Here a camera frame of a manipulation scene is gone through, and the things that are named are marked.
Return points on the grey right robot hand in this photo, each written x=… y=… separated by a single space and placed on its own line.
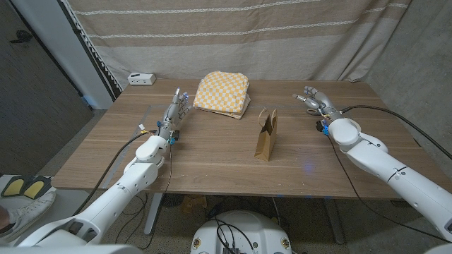
x=323 y=102

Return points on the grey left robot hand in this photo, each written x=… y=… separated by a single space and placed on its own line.
x=173 y=116

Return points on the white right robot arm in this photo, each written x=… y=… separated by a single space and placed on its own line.
x=388 y=166

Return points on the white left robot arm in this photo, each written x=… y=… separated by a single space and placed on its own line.
x=116 y=197

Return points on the grey tape line marking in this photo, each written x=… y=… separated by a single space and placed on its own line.
x=144 y=118

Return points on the yellow white checkered towel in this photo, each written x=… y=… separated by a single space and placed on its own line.
x=222 y=91

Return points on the brown paper bag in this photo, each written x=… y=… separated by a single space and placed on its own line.
x=266 y=141

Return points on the white power strip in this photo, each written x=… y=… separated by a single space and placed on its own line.
x=141 y=79

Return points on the beige striped curtain backdrop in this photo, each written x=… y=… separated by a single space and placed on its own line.
x=247 y=53

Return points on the tan crumpled paper piece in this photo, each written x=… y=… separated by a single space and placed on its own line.
x=194 y=204

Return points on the black curtain edge strip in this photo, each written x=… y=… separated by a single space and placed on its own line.
x=91 y=56

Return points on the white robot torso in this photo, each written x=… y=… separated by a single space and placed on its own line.
x=243 y=225

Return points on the dark grey door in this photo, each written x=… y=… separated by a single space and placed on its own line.
x=35 y=106

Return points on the yellow black foot pedal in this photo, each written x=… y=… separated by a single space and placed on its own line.
x=35 y=187
x=13 y=187

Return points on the white sneaker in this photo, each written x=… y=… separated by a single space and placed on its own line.
x=28 y=211

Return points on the person lower leg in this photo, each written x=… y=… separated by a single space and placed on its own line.
x=2 y=218

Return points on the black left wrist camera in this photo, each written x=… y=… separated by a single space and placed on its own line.
x=174 y=135

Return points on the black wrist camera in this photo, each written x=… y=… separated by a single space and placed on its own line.
x=320 y=126
x=174 y=135

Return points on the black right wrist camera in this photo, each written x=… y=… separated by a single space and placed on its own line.
x=320 y=126

